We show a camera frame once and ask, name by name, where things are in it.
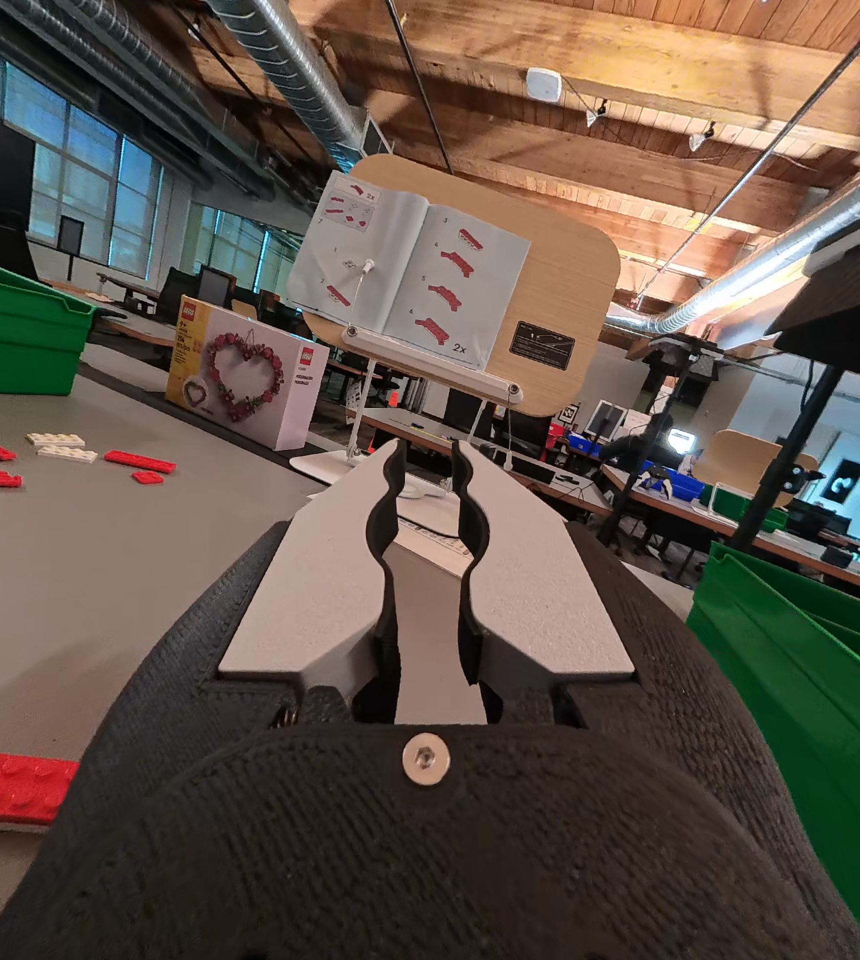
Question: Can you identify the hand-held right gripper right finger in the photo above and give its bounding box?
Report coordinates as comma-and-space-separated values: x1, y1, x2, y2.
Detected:
451, 441, 637, 687

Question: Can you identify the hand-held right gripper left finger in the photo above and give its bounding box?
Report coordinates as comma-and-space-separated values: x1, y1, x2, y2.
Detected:
217, 439, 409, 690

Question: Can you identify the white and yellow lego box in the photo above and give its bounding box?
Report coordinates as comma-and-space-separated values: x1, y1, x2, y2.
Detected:
164, 294, 331, 453

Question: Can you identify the long red lego plate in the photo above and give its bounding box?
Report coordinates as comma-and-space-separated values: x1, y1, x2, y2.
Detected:
103, 449, 178, 475

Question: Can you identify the lego instruction booklet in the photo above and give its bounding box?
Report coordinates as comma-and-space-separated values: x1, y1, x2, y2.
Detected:
285, 170, 532, 371

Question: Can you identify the blue storage bin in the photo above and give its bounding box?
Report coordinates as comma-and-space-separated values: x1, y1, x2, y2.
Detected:
638, 466, 707, 502

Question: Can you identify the small green storage bin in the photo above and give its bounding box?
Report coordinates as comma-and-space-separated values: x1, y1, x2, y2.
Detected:
700, 483, 790, 532

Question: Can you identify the background wooden desk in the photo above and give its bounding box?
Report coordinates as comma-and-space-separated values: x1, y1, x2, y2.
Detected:
601, 463, 860, 609

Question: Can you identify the green plastic bin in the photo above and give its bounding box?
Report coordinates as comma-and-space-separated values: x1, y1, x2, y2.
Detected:
0, 251, 99, 396
686, 541, 860, 960

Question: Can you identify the black overhead rig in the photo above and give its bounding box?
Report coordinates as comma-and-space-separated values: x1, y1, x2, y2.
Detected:
730, 213, 860, 560

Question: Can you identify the black ceiling tie rod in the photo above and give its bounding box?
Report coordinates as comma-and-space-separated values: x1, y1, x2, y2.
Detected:
383, 0, 455, 177
643, 0, 860, 290

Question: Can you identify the red and white lego frame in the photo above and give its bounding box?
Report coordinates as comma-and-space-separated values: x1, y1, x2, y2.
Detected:
0, 747, 81, 832

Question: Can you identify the silver spiral ceiling duct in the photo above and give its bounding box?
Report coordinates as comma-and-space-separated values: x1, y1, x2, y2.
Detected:
604, 146, 860, 337
205, 0, 380, 175

